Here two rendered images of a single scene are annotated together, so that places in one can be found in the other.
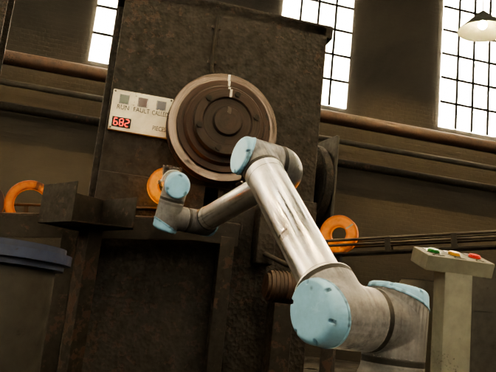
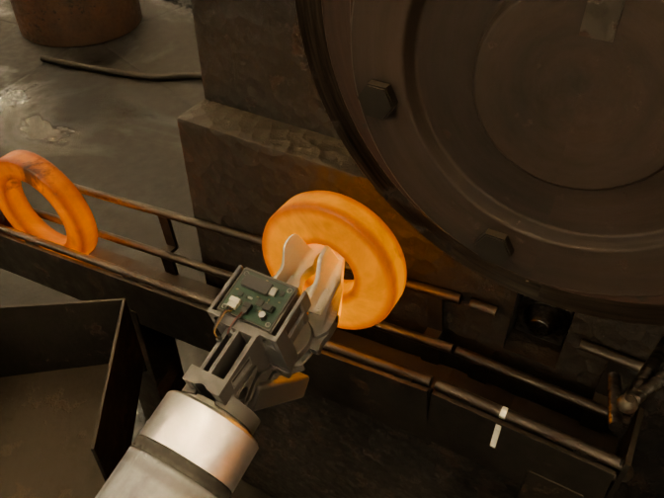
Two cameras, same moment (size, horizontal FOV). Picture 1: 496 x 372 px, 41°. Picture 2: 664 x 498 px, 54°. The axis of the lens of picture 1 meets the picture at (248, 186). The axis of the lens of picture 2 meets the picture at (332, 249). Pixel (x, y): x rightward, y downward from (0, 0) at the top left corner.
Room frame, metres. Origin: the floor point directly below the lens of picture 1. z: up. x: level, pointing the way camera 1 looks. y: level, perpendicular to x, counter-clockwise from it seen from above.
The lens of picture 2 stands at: (2.27, -0.01, 1.27)
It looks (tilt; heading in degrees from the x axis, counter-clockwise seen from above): 41 degrees down; 43
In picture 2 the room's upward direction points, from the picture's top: straight up
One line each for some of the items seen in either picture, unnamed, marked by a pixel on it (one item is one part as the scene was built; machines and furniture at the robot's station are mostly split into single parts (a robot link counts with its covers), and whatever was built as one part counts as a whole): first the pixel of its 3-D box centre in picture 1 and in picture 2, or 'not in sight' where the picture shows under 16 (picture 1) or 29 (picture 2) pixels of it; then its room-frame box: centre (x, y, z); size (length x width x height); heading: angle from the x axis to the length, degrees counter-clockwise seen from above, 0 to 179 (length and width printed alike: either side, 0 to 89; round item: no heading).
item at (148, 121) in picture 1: (141, 114); not in sight; (2.72, 0.49, 1.15); 0.26 x 0.02 x 0.18; 103
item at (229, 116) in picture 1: (226, 122); (592, 73); (2.60, 0.11, 1.11); 0.28 x 0.06 x 0.28; 103
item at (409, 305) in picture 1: (393, 320); not in sight; (1.60, -0.38, 0.35); 0.17 x 0.15 x 0.18; 122
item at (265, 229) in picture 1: (263, 237); not in sight; (2.76, -0.09, 0.68); 0.11 x 0.08 x 0.24; 13
